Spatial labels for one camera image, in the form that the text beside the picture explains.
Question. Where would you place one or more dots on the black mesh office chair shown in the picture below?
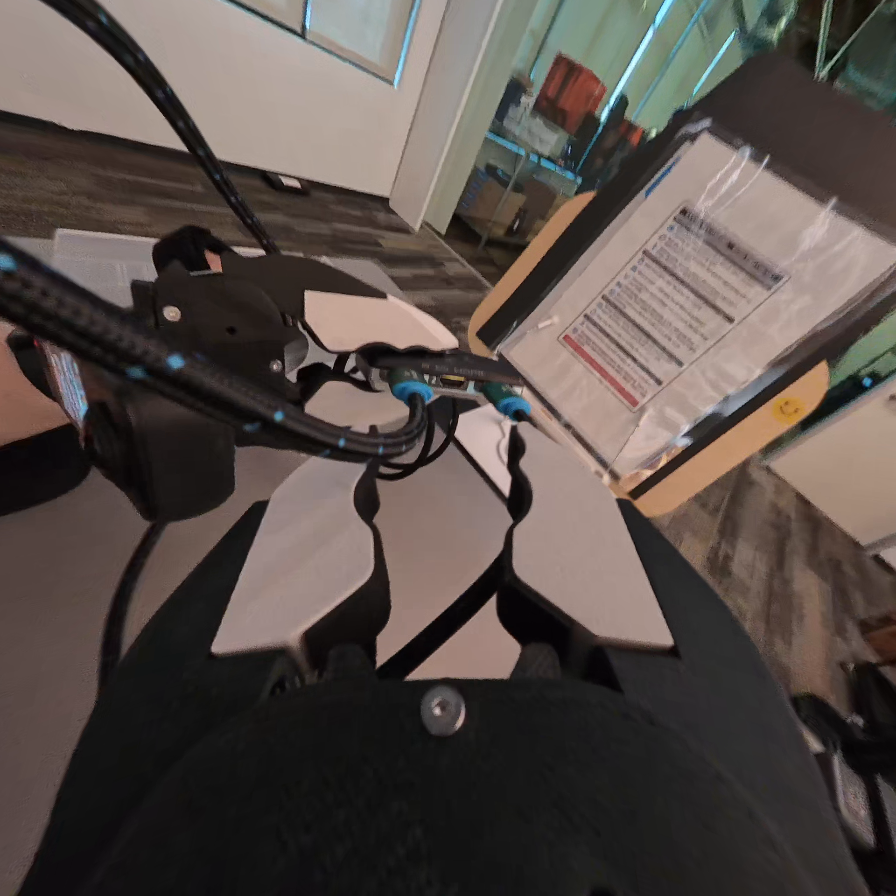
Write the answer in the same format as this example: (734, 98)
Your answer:
(854, 770)

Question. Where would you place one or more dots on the clear acrylic sign holder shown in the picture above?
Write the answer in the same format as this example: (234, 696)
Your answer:
(805, 329)

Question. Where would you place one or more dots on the red storage case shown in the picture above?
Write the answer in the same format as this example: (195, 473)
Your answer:
(570, 91)

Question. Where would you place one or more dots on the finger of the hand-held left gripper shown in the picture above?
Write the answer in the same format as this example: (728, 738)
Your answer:
(371, 318)
(343, 402)

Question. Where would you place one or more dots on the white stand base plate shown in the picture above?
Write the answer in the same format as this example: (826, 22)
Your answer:
(483, 448)

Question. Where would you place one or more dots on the grey hdmi switch box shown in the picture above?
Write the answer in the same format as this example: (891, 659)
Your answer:
(455, 367)

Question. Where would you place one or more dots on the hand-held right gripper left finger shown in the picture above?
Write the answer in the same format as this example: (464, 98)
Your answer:
(301, 553)

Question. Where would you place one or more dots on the large paned window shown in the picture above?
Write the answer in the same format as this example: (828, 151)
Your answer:
(350, 28)

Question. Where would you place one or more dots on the black elbow rest pad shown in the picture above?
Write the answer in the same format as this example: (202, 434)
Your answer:
(35, 476)

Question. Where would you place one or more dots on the black wood-edged divider panel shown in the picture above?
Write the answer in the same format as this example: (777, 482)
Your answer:
(728, 105)

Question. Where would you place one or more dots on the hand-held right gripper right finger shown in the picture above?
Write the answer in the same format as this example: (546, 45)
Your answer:
(588, 553)

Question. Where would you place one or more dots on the person's left forearm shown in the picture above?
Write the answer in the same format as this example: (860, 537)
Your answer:
(17, 406)

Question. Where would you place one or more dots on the small black floor device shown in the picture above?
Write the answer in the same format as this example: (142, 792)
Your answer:
(285, 183)

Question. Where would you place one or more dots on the printed instruction sheet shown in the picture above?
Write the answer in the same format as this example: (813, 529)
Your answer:
(672, 301)

